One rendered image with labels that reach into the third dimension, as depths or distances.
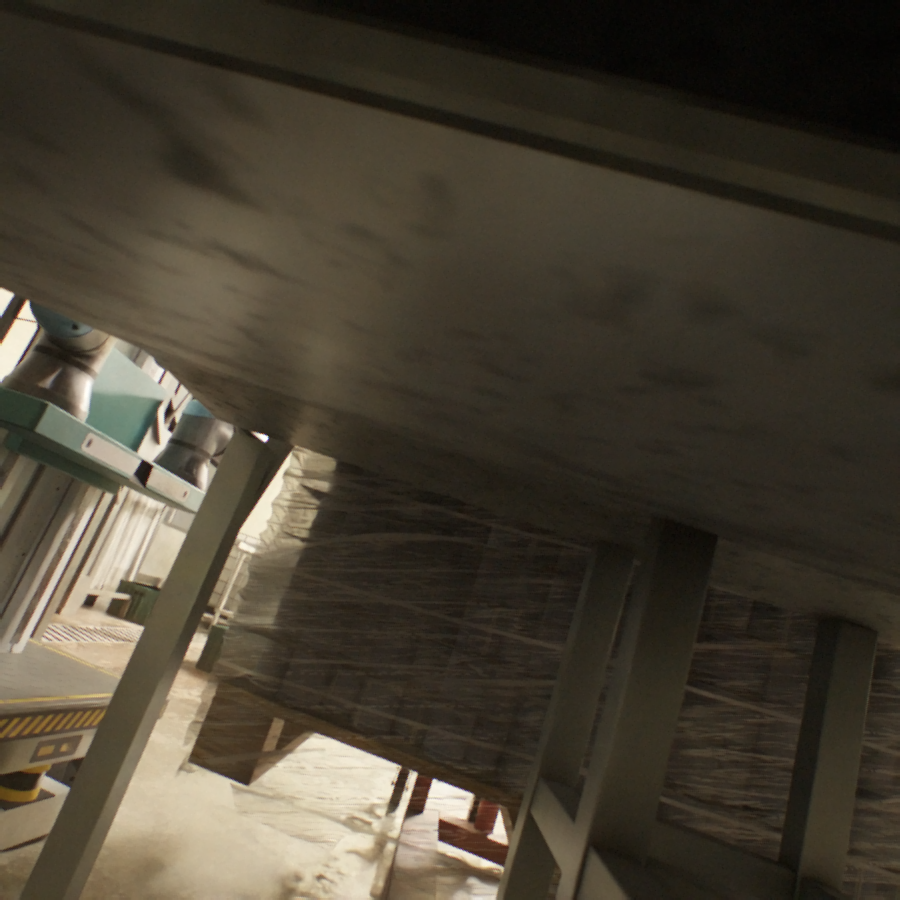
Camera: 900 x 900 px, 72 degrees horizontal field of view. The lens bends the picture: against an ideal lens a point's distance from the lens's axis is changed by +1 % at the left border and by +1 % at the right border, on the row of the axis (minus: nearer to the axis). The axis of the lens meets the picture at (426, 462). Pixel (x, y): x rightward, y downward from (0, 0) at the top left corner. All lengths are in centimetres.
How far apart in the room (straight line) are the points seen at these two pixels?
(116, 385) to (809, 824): 148
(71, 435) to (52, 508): 43
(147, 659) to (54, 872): 20
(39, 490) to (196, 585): 101
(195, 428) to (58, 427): 51
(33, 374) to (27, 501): 43
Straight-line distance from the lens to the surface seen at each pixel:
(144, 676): 74
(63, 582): 363
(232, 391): 58
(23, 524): 170
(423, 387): 17
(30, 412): 128
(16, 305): 527
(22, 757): 146
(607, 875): 39
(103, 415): 163
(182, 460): 172
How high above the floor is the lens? 67
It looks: 15 degrees up
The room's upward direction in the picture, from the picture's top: 20 degrees clockwise
